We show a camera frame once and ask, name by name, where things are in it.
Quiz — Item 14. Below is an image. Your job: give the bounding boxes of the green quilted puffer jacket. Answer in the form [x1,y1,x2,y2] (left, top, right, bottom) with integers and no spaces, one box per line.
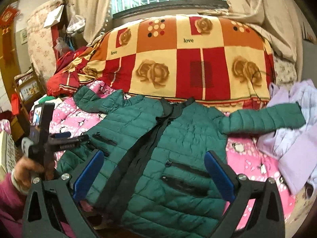
[57,86,305,237]

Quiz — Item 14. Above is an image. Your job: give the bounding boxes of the magenta sleeve forearm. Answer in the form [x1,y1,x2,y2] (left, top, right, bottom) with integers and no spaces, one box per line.
[0,173,75,238]

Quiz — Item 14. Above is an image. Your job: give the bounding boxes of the person left hand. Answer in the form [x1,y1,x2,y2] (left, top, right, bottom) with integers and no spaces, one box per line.
[13,156,55,191]

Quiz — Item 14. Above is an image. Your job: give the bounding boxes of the pink penguin bed sheet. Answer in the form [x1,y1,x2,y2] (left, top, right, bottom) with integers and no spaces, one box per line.
[34,95,296,220]

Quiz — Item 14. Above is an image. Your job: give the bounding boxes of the wooden shelf with pictures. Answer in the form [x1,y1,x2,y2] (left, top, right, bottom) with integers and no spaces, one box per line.
[14,64,46,133]

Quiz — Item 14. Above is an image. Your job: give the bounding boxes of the lavender garment pile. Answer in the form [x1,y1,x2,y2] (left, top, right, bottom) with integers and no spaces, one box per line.
[257,80,316,197]

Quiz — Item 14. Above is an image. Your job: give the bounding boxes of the floral pink hanging quilt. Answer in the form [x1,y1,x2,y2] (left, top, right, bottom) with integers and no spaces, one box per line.
[26,0,60,86]

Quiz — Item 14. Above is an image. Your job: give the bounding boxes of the red orange rose blanket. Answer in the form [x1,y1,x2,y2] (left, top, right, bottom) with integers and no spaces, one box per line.
[47,15,275,112]

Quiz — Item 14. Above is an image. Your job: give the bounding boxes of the red chinese knot decoration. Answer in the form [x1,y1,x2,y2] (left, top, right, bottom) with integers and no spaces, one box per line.
[1,5,19,65]

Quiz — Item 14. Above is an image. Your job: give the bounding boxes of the left cream curtain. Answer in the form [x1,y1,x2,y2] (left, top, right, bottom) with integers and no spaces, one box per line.
[68,0,112,44]

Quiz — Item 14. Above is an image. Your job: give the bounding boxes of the cream curtain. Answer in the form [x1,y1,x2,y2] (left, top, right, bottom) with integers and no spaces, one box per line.
[68,0,112,44]
[199,0,303,80]

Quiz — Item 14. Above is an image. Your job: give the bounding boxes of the right cream curtain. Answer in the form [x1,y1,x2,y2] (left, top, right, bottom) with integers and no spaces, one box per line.
[199,0,303,80]

